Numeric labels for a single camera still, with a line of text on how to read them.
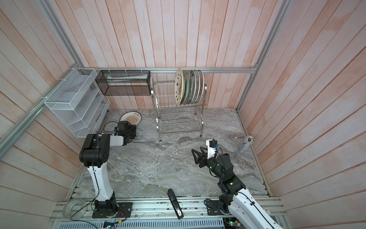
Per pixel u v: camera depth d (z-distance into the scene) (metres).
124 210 0.73
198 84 0.75
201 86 0.75
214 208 0.73
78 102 0.73
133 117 1.15
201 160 0.66
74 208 0.75
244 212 0.57
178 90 0.88
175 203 0.72
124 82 1.04
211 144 0.65
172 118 1.11
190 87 0.75
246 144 0.86
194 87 0.75
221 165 0.57
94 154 0.56
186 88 0.75
